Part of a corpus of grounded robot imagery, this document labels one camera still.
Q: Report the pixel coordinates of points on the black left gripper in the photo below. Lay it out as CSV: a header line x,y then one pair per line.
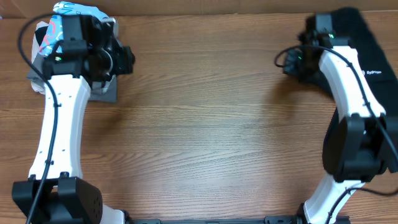
x,y
124,62

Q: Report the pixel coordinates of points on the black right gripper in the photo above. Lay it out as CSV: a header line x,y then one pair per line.
x,y
311,32

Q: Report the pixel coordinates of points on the black t-shirt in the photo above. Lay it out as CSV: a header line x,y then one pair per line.
x,y
379,74

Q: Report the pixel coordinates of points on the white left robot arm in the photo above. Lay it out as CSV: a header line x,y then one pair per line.
x,y
80,54

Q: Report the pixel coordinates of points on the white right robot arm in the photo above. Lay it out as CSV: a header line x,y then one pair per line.
x,y
363,143

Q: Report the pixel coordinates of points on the light blue printed t-shirt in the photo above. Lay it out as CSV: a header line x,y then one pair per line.
x,y
54,31

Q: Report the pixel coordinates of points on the grey folded garment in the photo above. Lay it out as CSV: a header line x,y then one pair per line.
x,y
105,92

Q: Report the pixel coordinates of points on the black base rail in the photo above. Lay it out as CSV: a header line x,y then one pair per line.
x,y
288,219

